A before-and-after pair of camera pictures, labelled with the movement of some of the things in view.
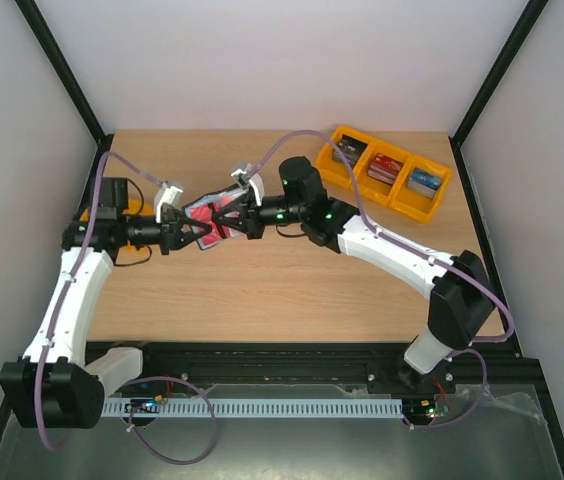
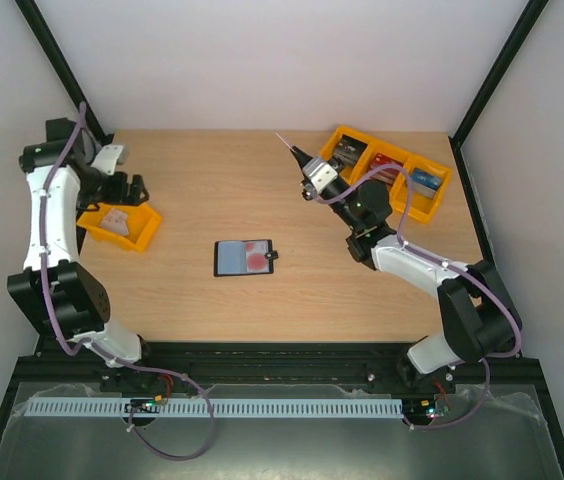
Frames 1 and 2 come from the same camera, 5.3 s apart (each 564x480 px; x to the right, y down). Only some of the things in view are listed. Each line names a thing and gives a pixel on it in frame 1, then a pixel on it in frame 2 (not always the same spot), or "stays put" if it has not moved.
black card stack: [351, 148] stays put
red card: [219, 214] → [286, 141]
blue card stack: [424, 182] stays put
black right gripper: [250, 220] → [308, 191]
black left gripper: [173, 237] → [118, 195]
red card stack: [384, 168] stays put
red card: [216, 229] → [255, 256]
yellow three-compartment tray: [384, 174] stays put
